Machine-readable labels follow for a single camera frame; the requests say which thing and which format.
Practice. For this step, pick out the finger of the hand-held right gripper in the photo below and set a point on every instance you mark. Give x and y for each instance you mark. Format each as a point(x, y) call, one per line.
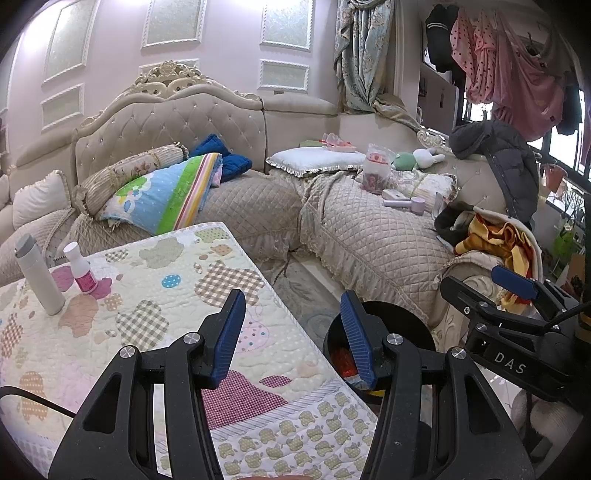
point(512, 279)
point(461, 293)

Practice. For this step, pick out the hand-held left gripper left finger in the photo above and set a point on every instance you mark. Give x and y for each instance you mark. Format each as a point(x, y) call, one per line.
point(231, 332)

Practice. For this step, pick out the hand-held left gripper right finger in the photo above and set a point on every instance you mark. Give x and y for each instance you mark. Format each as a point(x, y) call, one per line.
point(358, 337)

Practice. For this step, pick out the red plastic bag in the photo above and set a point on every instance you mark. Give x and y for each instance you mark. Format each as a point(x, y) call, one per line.
point(344, 362)

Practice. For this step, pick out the black round bin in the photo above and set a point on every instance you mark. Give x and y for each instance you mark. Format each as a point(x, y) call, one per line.
point(411, 323)

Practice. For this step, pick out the yellow and brown clothes pile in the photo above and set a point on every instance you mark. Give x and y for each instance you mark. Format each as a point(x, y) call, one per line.
point(489, 235)

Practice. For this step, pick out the quilted patchwork table cover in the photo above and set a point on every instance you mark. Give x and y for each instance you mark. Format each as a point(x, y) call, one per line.
point(138, 323)

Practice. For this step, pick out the quilted beige sofa cover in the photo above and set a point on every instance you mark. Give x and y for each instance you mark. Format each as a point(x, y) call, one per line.
point(369, 240)
point(249, 207)

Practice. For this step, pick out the pink handheld fan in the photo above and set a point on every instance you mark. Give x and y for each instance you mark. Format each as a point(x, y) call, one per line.
point(418, 205)

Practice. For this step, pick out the dark puffer jacket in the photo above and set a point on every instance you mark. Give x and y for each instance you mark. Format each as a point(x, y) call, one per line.
point(503, 152)

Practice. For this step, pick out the white rabbit plush toy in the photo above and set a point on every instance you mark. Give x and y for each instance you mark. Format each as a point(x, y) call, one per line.
point(427, 158)

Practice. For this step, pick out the green plush toy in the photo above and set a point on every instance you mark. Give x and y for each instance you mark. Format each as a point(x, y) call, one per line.
point(404, 161)

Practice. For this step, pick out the clear plastic snack bag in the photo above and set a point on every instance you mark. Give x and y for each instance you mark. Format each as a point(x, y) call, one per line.
point(376, 173)

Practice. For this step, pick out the white pill bottle pink label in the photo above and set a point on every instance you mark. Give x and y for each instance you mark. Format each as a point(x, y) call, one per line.
point(85, 279)

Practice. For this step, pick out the colourful striped pillow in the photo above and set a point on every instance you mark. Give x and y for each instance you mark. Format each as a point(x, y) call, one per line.
point(157, 194)

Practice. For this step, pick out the blue knit cloth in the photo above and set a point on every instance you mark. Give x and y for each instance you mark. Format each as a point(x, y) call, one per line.
point(231, 168)

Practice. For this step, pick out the white pillow with silver ruffle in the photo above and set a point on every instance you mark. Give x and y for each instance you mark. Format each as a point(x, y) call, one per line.
point(314, 159)

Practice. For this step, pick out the plain pink garment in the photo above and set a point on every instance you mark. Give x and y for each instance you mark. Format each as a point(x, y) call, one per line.
point(531, 97)

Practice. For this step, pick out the striped floral bolster pillow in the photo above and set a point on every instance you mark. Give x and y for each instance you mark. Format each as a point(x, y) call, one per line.
point(134, 168)

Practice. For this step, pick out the white thermos bottle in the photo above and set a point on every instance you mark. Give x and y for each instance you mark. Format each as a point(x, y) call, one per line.
point(41, 281)

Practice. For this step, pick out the pink dotted garment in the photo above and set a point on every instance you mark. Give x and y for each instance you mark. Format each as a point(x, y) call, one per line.
point(480, 69)

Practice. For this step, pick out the beige tufted corner sofa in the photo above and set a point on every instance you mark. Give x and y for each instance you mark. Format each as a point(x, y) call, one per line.
point(161, 124)

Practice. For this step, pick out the white ruffled pillow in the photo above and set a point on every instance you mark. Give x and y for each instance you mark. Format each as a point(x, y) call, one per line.
point(39, 198)

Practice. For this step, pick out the black garment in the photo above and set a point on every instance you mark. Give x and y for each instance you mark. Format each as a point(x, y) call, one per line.
point(438, 37)

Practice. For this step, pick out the floral curtain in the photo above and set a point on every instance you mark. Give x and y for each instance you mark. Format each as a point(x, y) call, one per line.
point(364, 55)

